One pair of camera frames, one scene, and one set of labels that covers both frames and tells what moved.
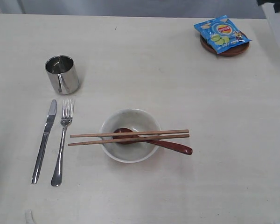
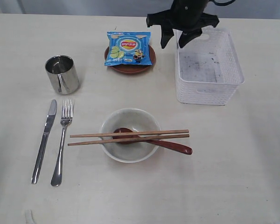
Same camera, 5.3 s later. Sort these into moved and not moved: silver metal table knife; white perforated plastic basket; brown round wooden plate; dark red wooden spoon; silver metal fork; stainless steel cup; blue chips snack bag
Moved: blue chips snack bag; white perforated plastic basket; brown round wooden plate
Not moved: silver metal fork; silver metal table knife; dark red wooden spoon; stainless steel cup
